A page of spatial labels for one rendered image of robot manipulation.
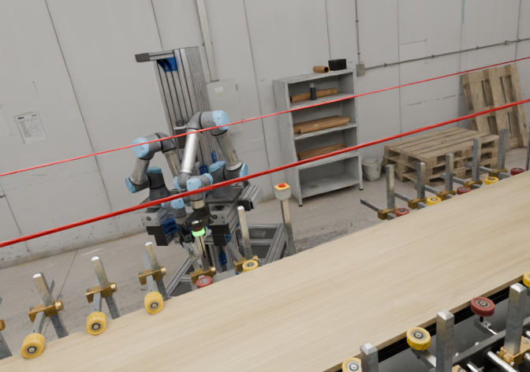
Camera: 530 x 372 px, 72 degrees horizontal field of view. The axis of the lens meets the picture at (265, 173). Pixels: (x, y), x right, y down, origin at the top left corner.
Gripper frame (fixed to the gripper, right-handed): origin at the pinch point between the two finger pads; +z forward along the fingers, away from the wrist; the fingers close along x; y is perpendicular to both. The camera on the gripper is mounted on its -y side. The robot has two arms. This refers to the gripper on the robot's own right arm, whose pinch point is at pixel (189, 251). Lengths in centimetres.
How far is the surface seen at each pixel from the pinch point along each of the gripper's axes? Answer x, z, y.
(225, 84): -95, -78, 197
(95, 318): 49, -15, -59
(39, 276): 70, -31, -35
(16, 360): 82, -7, -56
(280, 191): -52, -38, -36
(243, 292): -15, -8, -67
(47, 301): 71, -17, -35
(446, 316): -58, -32, -143
